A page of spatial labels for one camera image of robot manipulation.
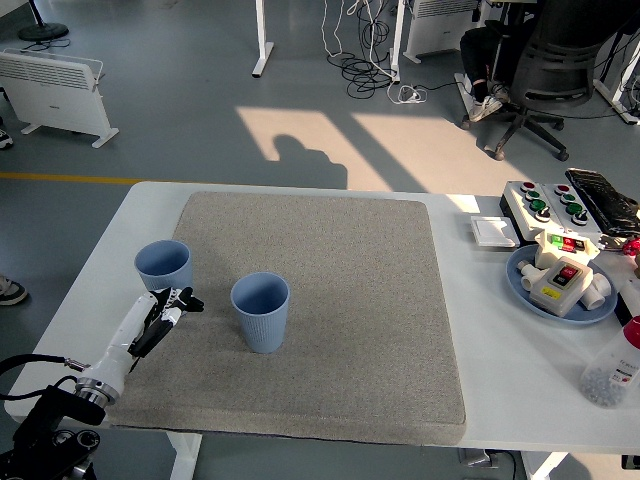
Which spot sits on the black keyboard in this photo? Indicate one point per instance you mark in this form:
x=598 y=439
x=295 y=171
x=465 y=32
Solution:
x=607 y=202

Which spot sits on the white wall switch plate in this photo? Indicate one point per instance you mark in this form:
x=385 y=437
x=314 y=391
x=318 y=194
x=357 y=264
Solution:
x=492 y=232

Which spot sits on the grey power strip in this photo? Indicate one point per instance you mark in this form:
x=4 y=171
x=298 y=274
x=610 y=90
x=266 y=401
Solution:
x=480 y=459

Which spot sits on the white desk leg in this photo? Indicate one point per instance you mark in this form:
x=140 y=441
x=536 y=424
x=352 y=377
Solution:
x=615 y=97
x=263 y=50
x=397 y=40

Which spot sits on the black office chair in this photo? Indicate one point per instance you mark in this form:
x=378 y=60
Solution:
x=555 y=65

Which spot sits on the white panel heater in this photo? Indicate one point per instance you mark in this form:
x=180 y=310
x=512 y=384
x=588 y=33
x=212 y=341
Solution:
x=55 y=100
x=440 y=25

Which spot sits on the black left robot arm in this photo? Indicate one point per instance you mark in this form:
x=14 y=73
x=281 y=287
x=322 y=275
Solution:
x=50 y=430

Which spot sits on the blue ribbed cup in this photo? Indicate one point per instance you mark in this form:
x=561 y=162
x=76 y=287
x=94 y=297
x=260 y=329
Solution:
x=265 y=330
x=170 y=272

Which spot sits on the white green-red button box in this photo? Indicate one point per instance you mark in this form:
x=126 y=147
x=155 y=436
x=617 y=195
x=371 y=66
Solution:
x=550 y=252

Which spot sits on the blue plate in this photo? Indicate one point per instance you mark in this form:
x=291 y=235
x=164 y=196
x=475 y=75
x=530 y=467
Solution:
x=517 y=290

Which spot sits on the white table leg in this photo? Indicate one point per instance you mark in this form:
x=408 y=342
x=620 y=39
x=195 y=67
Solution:
x=184 y=457
x=542 y=467

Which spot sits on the clear bottle with red cap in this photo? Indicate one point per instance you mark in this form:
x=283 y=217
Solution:
x=612 y=370

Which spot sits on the black round stand base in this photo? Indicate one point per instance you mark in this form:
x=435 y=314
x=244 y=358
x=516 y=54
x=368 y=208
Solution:
x=44 y=32

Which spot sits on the person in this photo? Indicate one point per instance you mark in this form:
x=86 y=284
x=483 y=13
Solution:
x=475 y=55

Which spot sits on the person's black-white shoe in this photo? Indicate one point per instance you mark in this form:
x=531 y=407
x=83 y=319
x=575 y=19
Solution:
x=5 y=139

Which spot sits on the person's dark shoe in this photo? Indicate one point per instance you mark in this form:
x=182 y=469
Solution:
x=11 y=292

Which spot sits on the grey-brown mat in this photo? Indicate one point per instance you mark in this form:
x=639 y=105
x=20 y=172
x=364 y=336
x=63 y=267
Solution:
x=320 y=310

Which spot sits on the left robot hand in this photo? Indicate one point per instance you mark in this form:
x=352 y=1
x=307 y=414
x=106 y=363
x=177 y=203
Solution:
x=127 y=332

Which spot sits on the small red object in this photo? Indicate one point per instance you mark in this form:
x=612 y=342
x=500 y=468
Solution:
x=635 y=247

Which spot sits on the white push-button control box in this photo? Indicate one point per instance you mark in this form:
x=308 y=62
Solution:
x=555 y=215

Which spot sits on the white pipe fitting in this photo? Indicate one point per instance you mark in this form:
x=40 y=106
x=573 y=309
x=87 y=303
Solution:
x=600 y=292
x=530 y=274

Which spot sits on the white red-black switch box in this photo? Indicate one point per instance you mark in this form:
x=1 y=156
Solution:
x=557 y=290

